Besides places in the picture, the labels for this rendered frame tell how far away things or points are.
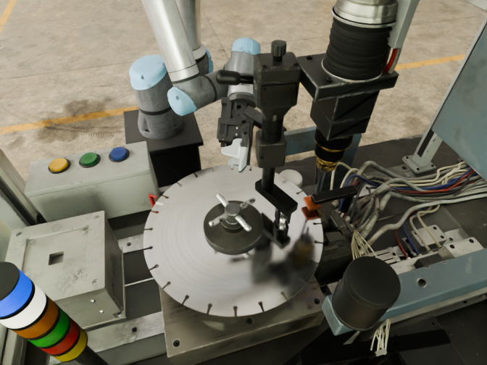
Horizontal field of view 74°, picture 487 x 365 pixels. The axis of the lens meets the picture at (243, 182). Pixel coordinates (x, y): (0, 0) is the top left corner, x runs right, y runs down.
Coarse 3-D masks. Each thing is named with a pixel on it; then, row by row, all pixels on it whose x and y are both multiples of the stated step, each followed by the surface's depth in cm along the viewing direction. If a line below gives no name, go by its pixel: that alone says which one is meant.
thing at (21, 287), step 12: (0, 264) 32; (12, 264) 32; (0, 276) 31; (12, 276) 31; (24, 276) 33; (0, 288) 31; (12, 288) 31; (24, 288) 32; (0, 300) 30; (12, 300) 31; (24, 300) 32; (0, 312) 31; (12, 312) 32
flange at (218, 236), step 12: (216, 216) 61; (252, 216) 61; (204, 228) 59; (216, 228) 59; (228, 228) 57; (240, 228) 58; (252, 228) 59; (216, 240) 57; (228, 240) 57; (240, 240) 57; (252, 240) 57; (228, 252) 57
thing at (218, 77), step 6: (222, 72) 45; (228, 72) 45; (234, 72) 46; (216, 78) 46; (222, 78) 45; (228, 78) 45; (234, 78) 46; (240, 78) 46; (246, 78) 46; (252, 78) 47; (222, 84) 46; (228, 84) 46; (234, 84) 46; (252, 84) 47
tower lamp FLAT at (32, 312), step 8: (32, 296) 33; (40, 296) 35; (32, 304) 33; (40, 304) 35; (24, 312) 33; (32, 312) 34; (40, 312) 35; (0, 320) 32; (8, 320) 32; (16, 320) 33; (24, 320) 33; (32, 320) 34; (16, 328) 34
